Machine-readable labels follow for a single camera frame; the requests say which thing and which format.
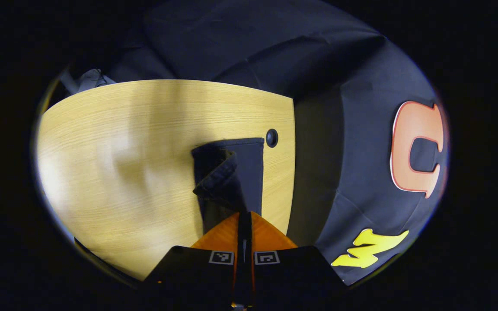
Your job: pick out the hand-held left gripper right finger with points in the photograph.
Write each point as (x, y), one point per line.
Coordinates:
(292, 272)

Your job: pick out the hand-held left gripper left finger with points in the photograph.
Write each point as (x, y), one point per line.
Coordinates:
(197, 272)

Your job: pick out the black jeans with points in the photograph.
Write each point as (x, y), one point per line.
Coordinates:
(244, 172)

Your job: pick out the black backdrop cloth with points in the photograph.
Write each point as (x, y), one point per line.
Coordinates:
(339, 65)

